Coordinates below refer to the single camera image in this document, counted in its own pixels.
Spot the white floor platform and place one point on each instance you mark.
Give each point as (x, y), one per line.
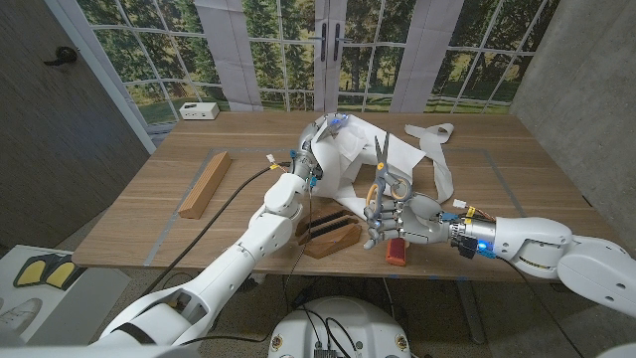
(89, 303)

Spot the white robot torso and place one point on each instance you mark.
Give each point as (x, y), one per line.
(358, 318)

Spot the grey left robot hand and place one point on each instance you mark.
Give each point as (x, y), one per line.
(318, 136)

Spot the grey table leg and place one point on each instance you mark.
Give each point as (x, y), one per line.
(472, 313)

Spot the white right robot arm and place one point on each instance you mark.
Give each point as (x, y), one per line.
(571, 253)

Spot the dark brown slotted wooden block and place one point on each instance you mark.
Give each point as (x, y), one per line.
(333, 236)

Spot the white sneaker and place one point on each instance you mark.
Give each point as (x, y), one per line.
(15, 320)

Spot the printed window forest backdrop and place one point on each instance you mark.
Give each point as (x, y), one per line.
(298, 50)

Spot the orange toy drill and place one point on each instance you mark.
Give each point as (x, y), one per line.
(396, 251)

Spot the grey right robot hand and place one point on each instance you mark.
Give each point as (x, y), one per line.
(412, 224)

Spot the long light wooden block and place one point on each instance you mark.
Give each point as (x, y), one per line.
(206, 184)

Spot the white receipt paper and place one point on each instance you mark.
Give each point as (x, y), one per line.
(348, 154)

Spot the yellow and black foot pedal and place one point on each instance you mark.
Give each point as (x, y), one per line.
(31, 272)

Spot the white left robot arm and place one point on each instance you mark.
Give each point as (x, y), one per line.
(223, 273)

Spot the white power strip box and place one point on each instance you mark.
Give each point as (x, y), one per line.
(199, 110)

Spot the grey and tan scissors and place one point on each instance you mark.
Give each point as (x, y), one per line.
(381, 164)

